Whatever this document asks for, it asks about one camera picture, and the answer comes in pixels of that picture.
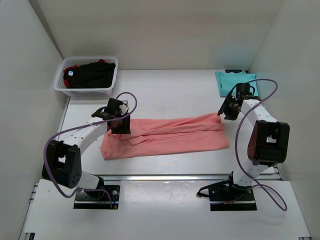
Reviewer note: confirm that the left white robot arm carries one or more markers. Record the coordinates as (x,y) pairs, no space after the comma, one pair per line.
(63,152)

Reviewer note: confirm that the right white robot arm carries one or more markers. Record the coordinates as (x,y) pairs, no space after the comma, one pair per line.
(267,146)

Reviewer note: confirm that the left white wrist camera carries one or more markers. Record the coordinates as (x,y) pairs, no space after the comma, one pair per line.
(124,106)

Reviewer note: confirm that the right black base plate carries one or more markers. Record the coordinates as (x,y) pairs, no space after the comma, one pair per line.
(224,196)

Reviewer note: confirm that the white plastic basket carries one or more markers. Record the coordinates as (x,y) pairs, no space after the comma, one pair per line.
(83,60)

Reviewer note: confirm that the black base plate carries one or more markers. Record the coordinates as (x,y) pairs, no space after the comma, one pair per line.
(99,200)
(224,196)

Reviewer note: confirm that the pink t shirt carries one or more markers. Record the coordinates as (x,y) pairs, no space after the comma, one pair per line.
(152,137)

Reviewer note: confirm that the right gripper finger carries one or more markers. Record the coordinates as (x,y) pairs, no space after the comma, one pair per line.
(232,115)
(224,105)

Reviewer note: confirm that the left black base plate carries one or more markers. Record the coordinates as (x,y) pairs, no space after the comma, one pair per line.
(99,200)

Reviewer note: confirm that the dark blue label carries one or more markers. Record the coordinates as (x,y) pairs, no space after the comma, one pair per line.
(233,71)

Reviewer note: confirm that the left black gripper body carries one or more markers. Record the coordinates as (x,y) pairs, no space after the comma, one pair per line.
(119,125)

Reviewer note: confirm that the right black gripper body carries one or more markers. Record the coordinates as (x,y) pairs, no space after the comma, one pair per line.
(227,110)

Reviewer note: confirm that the black and red t shirt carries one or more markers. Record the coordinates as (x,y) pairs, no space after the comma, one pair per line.
(95,75)

